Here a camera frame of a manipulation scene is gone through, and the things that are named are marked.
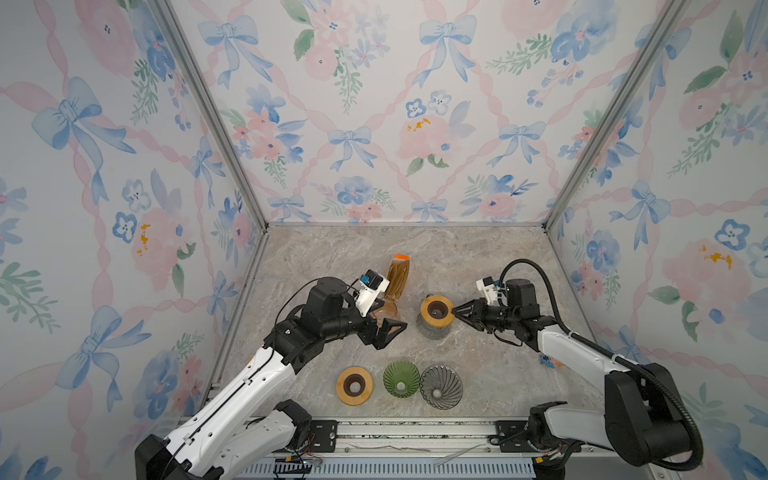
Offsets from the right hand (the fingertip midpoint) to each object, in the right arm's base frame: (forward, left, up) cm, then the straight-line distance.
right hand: (453, 311), depth 84 cm
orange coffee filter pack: (+14, +15, -2) cm, 21 cm away
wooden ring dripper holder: (-3, +5, -1) cm, 5 cm away
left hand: (-8, +17, +14) cm, 23 cm away
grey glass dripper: (-18, +4, -9) cm, 20 cm away
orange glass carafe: (+5, +19, -9) cm, 21 cm away
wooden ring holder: (-17, +27, -10) cm, 34 cm away
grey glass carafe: (+1, +4, -1) cm, 5 cm away
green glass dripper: (-15, +15, -10) cm, 23 cm away
